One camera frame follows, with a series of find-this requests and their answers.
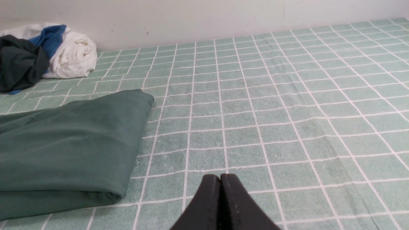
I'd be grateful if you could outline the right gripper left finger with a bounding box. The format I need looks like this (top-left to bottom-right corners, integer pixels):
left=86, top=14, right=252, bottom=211
left=171, top=174, right=221, bottom=230

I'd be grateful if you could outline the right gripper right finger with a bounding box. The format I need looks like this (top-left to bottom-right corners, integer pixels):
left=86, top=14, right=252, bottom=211
left=220, top=174, right=280, bottom=230

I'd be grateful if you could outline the green long-sleeved shirt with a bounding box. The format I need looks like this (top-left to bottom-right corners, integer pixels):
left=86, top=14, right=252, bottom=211
left=0, top=89, right=154, bottom=220

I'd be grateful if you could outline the green checkered tablecloth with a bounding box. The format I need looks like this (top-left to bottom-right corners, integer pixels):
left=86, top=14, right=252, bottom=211
left=1, top=19, right=409, bottom=230

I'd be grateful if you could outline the white crumpled garment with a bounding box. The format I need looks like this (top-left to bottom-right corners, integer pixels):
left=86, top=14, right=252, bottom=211
left=1, top=22, right=97, bottom=79

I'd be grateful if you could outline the blue crumpled garment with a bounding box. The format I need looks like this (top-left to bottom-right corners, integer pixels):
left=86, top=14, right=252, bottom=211
left=6, top=25, right=66, bottom=95

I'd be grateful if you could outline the dark teal crumpled garment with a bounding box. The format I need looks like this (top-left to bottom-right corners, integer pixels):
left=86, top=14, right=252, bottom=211
left=0, top=35, right=50, bottom=93

